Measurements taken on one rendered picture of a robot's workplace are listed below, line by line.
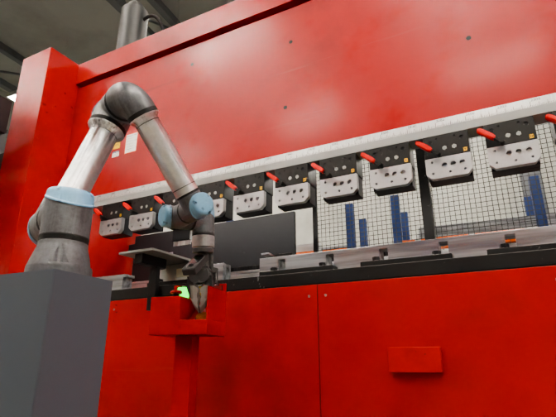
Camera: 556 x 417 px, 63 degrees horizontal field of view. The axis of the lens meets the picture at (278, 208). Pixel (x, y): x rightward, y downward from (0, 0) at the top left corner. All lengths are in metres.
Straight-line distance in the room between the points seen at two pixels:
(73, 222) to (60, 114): 1.77
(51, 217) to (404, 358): 1.03
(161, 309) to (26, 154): 1.49
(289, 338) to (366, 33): 1.26
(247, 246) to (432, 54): 1.34
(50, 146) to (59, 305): 1.79
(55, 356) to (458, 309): 1.06
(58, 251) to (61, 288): 0.11
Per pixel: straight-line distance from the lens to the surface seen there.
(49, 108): 2.89
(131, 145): 2.50
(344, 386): 1.52
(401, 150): 1.73
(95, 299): 1.19
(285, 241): 2.40
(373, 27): 2.04
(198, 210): 1.37
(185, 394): 1.54
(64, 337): 1.13
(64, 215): 1.21
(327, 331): 1.54
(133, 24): 3.15
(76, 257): 1.19
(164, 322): 1.53
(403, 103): 1.81
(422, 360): 1.43
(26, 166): 2.72
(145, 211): 2.26
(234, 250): 2.55
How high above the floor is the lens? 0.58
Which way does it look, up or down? 19 degrees up
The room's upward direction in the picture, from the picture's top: straight up
